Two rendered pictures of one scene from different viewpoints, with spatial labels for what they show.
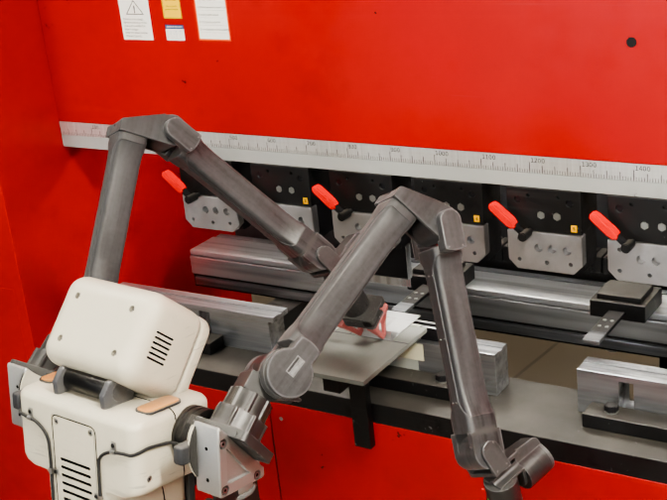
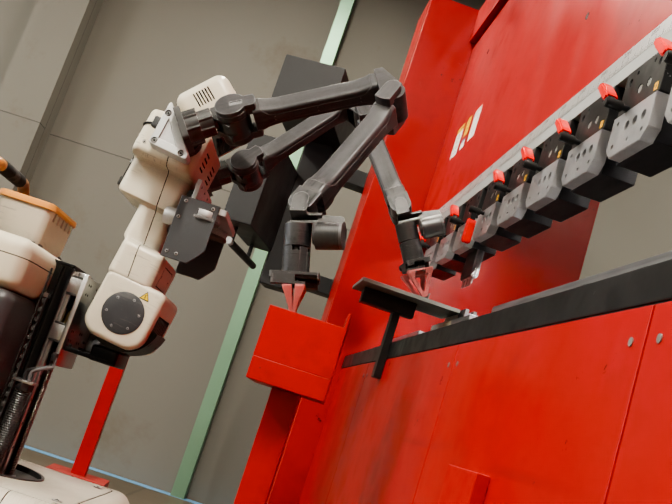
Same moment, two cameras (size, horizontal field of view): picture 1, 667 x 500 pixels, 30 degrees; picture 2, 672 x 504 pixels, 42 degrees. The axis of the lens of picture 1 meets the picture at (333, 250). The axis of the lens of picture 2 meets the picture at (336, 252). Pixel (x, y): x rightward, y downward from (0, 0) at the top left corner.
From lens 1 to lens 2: 2.37 m
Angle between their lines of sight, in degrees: 60
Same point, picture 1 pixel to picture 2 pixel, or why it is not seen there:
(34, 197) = (373, 255)
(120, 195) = (309, 122)
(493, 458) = (297, 201)
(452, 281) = (370, 120)
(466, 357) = (339, 155)
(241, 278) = not seen: hidden behind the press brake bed
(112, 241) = (287, 137)
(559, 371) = not seen: outside the picture
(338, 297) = (296, 97)
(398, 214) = (368, 79)
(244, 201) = (375, 157)
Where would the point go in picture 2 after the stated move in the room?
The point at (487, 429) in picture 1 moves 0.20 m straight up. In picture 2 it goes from (312, 188) to (341, 103)
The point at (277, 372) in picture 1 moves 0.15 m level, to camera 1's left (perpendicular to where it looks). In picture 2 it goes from (224, 100) to (191, 105)
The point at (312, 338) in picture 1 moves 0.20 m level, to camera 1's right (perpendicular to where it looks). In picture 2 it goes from (261, 103) to (313, 96)
